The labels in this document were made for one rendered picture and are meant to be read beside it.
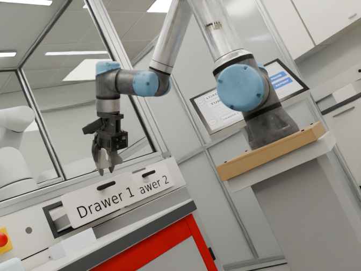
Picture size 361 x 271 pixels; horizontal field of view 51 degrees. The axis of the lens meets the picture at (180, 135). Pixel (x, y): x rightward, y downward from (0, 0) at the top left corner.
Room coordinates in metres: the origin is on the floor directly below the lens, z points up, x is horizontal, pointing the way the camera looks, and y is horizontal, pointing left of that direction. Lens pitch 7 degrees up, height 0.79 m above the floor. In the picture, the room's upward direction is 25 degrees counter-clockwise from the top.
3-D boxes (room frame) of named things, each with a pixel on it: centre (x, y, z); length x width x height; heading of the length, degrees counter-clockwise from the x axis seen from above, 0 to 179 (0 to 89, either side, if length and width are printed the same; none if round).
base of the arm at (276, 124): (1.13, -0.25, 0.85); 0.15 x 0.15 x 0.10
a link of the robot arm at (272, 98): (1.12, -0.25, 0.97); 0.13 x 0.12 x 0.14; 159
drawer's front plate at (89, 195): (1.29, 0.32, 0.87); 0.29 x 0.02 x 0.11; 139
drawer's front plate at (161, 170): (1.61, 0.22, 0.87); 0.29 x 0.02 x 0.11; 139
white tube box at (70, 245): (1.01, 0.38, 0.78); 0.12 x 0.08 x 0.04; 38
